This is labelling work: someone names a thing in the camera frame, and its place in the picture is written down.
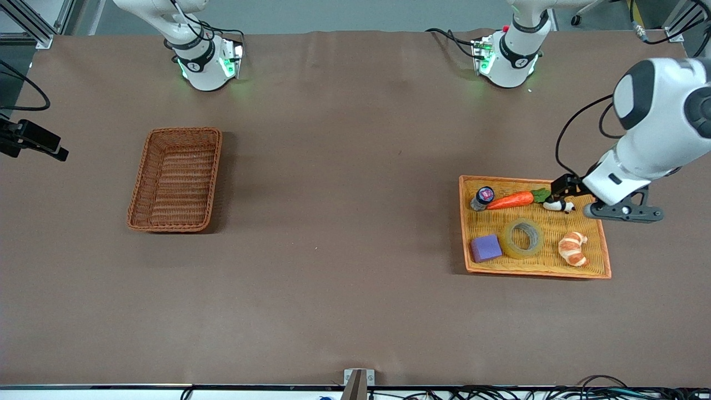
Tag yellowish clear tape roll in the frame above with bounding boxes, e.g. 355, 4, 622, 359
503, 218, 545, 259

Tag orange yellow wicker basket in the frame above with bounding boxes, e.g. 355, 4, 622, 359
459, 175, 612, 279

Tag brown wicker basket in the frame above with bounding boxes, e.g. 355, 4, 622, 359
127, 127, 223, 233

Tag orange toy carrot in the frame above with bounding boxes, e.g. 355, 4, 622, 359
486, 188, 552, 211

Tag toy croissant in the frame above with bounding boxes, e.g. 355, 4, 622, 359
558, 232, 588, 268

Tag small bottle with pink lid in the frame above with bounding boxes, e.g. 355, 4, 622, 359
470, 186, 495, 212

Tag purple foam block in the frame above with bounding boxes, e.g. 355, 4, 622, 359
470, 234, 503, 263

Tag brown table cover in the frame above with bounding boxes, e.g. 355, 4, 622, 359
0, 29, 711, 388

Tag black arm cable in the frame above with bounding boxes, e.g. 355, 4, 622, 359
555, 93, 626, 179

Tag black cable loop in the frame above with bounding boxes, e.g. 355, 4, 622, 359
0, 58, 51, 112

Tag aluminium frame profile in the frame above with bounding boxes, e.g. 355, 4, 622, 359
0, 0, 77, 51
663, 0, 711, 57

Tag cable with metal connector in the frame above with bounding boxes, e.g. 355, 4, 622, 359
629, 0, 650, 43

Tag black base cable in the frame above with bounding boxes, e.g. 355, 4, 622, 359
164, 0, 246, 52
425, 27, 479, 59

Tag metal table edge bracket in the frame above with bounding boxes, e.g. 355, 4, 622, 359
340, 368, 376, 400

